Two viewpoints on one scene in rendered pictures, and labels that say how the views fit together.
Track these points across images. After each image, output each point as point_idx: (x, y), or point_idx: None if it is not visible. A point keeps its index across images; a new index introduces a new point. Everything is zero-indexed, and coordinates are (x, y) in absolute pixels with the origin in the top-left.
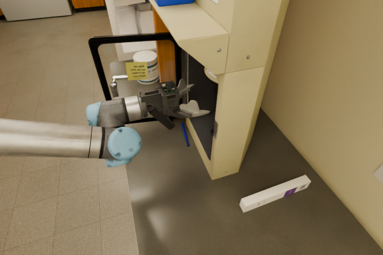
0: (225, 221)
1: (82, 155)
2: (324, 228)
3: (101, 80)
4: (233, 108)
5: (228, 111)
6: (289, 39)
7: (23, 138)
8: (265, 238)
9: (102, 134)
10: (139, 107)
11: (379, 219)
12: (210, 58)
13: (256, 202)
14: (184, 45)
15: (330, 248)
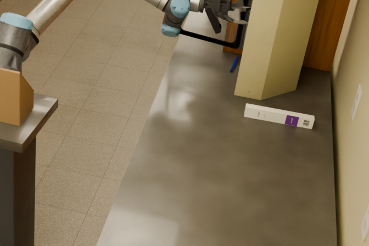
0: (226, 113)
1: (155, 1)
2: (300, 146)
3: None
4: (260, 18)
5: (256, 20)
6: (359, 3)
7: None
8: (248, 130)
9: None
10: (199, 0)
11: (345, 152)
12: None
13: (256, 110)
14: None
15: (293, 153)
